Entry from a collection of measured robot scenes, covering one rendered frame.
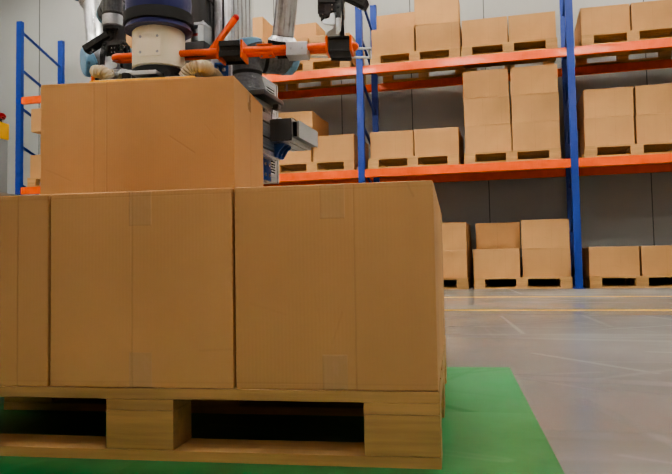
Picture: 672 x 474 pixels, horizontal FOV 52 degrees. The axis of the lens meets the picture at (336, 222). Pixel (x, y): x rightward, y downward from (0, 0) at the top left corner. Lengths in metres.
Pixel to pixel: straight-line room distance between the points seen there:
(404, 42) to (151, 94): 7.67
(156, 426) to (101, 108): 1.08
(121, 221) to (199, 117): 0.70
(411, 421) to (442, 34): 8.48
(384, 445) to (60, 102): 1.44
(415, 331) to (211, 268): 0.42
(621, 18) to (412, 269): 8.47
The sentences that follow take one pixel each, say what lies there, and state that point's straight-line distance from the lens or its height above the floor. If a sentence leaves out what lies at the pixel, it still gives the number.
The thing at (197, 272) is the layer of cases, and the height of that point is 0.37.
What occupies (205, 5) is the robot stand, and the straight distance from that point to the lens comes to 3.05.
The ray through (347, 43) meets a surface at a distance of 2.26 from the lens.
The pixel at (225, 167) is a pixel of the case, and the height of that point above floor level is 0.67.
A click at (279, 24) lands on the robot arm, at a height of 1.32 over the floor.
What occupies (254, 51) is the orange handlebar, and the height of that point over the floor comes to 1.07.
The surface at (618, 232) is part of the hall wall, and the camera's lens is 10.50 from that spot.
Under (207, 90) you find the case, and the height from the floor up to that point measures 0.90.
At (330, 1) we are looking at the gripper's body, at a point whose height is 1.21.
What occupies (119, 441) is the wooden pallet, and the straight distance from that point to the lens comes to 1.54.
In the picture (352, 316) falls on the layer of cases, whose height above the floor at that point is 0.29.
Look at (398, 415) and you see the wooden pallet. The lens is 1.37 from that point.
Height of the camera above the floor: 0.39
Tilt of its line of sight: 3 degrees up
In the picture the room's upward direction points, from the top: 1 degrees counter-clockwise
